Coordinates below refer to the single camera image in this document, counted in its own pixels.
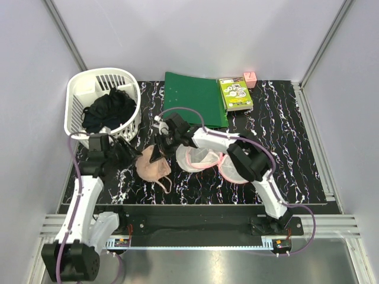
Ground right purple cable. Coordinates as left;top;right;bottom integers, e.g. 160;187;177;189
158;108;317;258

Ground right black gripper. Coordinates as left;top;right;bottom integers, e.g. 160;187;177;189
150;131;182;163

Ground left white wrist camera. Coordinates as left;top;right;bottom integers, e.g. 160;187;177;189
99;127;111;135

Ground beige pink bra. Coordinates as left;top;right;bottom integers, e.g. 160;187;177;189
136;145;172;194

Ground white mesh laundry bag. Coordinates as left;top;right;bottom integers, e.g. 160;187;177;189
175;145;248;185

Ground pink small box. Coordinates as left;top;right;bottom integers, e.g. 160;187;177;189
243;72;257;89

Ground black mounting base plate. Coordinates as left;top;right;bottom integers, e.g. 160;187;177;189
95;205;304;248

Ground purple cable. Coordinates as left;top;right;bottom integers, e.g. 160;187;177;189
54;131;125;284
158;108;317;258

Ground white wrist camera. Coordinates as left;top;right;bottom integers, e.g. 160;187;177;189
153;115;169;135
99;127;111;135

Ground white plastic laundry basket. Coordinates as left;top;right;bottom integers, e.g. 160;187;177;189
64;67;141;147

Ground black marbled table mat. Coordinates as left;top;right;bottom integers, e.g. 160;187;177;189
97;80;326;205

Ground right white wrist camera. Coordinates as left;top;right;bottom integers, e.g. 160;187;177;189
153;115;169;135

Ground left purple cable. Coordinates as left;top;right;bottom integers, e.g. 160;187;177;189
54;131;125;284

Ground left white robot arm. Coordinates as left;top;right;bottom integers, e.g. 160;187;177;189
41;133;142;283

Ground black clothes in basket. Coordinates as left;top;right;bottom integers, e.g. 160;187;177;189
82;88;137;133

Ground white cable duct rail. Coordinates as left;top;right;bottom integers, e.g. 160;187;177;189
104;238;131;250

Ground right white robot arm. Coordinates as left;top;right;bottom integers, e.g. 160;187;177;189
150;112;293;235

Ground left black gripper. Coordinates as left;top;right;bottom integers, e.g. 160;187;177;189
105;135;143;171

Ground green folder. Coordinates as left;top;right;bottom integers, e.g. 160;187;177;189
163;72;229;128

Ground green book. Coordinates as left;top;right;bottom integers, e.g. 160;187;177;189
219;77;253;112

